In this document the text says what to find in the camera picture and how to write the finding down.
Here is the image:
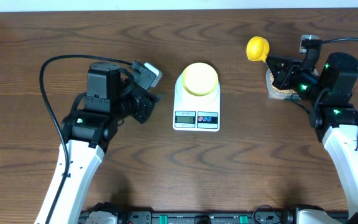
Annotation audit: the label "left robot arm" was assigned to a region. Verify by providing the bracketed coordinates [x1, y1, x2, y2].
[36, 61, 162, 223]

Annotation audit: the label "white digital kitchen scale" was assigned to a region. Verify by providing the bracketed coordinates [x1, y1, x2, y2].
[172, 73, 221, 132]

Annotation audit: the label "yellow measuring scoop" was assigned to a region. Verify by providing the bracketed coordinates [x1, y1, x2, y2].
[246, 36, 270, 62]

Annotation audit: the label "soybeans in container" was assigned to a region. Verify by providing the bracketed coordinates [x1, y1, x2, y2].
[270, 72, 296, 94]

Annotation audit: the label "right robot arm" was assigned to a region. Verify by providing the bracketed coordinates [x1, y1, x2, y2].
[265, 49, 358, 223]

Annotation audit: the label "pale yellow bowl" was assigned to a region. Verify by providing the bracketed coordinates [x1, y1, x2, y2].
[181, 62, 219, 96]

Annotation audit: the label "clear plastic container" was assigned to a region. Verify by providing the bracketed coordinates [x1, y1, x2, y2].
[265, 67, 319, 101]

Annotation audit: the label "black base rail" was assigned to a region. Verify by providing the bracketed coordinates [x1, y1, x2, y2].
[78, 202, 351, 224]

